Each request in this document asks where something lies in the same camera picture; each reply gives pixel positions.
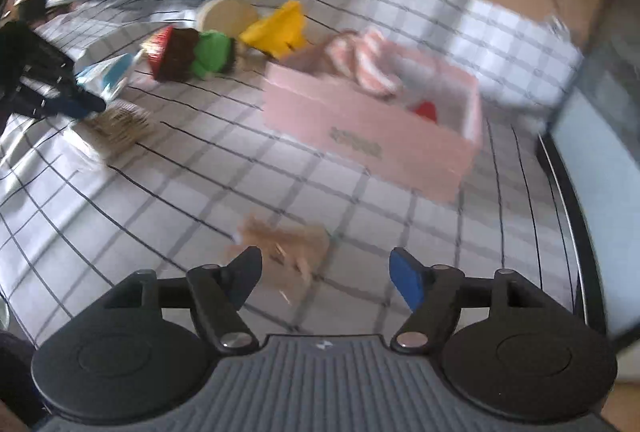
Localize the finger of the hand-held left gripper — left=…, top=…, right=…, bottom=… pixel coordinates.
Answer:
left=27, top=32, right=76, bottom=80
left=20, top=85, right=107, bottom=118

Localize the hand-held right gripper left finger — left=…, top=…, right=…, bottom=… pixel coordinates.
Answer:
left=102, top=246, right=263, bottom=353

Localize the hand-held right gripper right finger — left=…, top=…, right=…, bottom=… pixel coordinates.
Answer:
left=389, top=247, right=556, bottom=353

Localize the blue white tissue packet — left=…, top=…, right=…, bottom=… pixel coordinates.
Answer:
left=75, top=52, right=138, bottom=102

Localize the tan wooden toy piece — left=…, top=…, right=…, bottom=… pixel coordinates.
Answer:
left=235, top=212, right=332, bottom=303

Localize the red and brown round object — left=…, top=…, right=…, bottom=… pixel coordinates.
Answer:
left=141, top=26, right=200, bottom=82

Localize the green round object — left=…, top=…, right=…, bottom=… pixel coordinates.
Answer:
left=192, top=30, right=237, bottom=80

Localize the pink cardboard box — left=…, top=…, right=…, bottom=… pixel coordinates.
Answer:
left=261, top=43, right=485, bottom=204

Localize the red gold ball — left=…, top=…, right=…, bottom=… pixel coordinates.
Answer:
left=412, top=101, right=440, bottom=123

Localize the round beige container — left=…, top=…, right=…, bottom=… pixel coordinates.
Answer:
left=196, top=0, right=260, bottom=38

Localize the pink white striped towel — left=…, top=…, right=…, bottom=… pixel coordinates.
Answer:
left=324, top=27, right=416, bottom=99

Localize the white black checked tablecloth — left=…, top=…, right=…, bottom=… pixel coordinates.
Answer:
left=0, top=0, right=601, bottom=348

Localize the computer case with glass panel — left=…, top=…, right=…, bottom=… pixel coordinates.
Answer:
left=537, top=27, right=640, bottom=353

